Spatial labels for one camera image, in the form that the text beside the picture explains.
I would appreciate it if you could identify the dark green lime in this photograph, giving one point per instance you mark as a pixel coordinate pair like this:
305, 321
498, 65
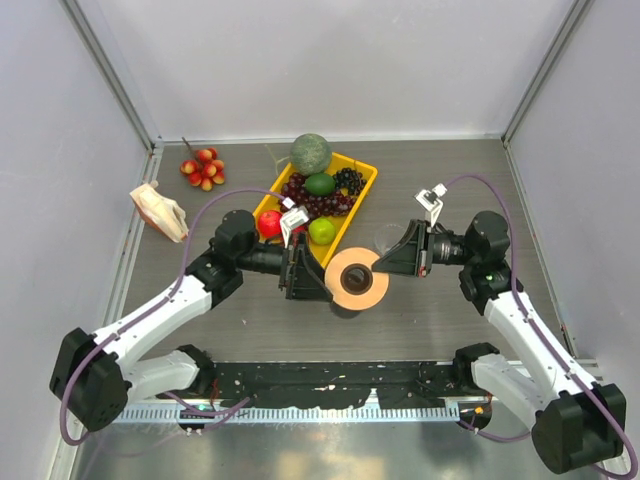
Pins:
320, 184

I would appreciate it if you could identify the yellow plastic tray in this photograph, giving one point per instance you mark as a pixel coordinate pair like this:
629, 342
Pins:
324, 253

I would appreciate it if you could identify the black grape bunch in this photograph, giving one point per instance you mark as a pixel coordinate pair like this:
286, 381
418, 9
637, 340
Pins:
350, 180

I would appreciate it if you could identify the clear glass ribbed dripper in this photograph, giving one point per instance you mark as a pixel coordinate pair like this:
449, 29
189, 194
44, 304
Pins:
387, 237

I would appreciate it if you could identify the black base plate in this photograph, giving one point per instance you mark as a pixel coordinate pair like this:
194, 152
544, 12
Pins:
333, 385

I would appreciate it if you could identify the green melon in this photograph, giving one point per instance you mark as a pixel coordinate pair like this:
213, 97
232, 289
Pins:
310, 154

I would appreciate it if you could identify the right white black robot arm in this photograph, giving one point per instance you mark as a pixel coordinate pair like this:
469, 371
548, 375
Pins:
573, 420

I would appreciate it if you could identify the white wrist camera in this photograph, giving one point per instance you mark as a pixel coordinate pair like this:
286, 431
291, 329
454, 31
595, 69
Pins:
293, 218
431, 201

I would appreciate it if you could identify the red grape bunch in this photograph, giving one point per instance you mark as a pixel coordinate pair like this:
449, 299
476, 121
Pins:
337, 204

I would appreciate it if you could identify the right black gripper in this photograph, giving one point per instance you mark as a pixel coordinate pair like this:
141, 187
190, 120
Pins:
414, 254

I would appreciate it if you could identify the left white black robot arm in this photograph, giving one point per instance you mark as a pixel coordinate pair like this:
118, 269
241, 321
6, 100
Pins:
96, 375

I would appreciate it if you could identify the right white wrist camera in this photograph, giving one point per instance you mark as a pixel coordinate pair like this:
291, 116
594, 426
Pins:
431, 201

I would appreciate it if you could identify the red apple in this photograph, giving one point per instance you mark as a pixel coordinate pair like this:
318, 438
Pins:
268, 223

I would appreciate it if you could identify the white slotted cable duct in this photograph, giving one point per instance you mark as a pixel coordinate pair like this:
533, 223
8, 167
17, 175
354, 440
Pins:
370, 412

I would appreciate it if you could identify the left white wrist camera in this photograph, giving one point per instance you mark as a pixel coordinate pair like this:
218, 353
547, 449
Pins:
293, 218

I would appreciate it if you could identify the red yellow cherry bunch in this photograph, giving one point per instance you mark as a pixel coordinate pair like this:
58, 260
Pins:
203, 168

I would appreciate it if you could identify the light green apple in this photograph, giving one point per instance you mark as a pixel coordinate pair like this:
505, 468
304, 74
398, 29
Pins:
322, 231

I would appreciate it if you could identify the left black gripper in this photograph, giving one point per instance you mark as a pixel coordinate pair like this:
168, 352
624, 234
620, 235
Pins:
305, 284

